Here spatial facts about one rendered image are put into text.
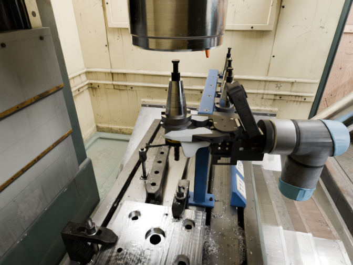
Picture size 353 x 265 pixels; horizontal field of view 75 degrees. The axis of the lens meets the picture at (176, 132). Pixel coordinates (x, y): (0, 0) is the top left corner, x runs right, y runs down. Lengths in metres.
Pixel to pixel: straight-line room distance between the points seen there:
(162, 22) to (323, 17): 1.23
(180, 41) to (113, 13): 1.22
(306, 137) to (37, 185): 0.74
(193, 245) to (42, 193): 0.50
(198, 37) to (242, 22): 1.08
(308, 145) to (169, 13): 0.35
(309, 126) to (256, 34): 0.98
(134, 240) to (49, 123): 0.45
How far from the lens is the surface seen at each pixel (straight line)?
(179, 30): 0.34
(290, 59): 1.49
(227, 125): 0.47
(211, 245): 0.70
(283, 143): 0.49
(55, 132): 0.84
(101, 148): 1.72
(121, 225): 0.63
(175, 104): 0.43
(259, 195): 1.08
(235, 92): 0.44
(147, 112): 1.58
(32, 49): 0.76
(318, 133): 0.52
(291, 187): 0.59
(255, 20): 1.42
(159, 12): 0.35
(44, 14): 0.89
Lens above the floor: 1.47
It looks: 29 degrees down
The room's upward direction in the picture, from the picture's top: straight up
